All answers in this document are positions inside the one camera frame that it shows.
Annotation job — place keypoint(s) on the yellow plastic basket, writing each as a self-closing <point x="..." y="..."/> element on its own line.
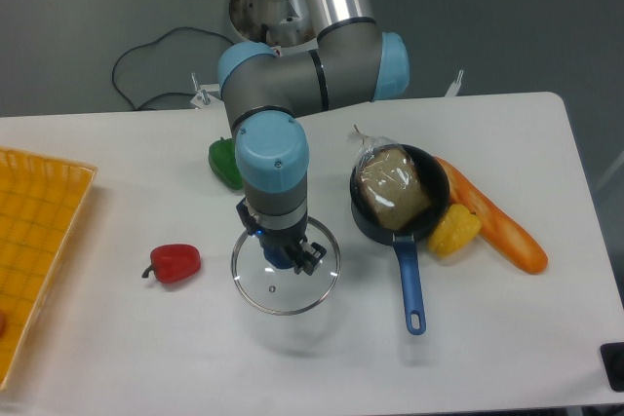
<point x="41" y="197"/>

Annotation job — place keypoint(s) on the black device at table edge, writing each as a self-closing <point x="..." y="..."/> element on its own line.
<point x="613" y="359"/>

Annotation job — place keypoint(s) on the orange baguette toy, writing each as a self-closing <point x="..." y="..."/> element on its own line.
<point x="503" y="233"/>

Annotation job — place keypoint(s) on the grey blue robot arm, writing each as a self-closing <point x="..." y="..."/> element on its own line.
<point x="271" y="149"/>

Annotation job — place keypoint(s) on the green bell pepper toy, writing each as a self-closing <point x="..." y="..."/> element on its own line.
<point x="221" y="158"/>

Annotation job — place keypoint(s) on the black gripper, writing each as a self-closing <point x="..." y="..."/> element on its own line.
<point x="285" y="231"/>

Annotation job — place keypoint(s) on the red bell pepper toy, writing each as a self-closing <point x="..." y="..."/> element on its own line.
<point x="173" y="263"/>

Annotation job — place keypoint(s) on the yellow bell pepper toy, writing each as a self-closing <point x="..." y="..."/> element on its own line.
<point x="457" y="228"/>

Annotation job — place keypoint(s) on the bagged brown bread slice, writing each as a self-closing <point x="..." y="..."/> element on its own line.
<point x="389" y="184"/>

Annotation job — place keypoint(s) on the blue handled saucepan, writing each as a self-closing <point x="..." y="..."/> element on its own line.
<point x="404" y="242"/>

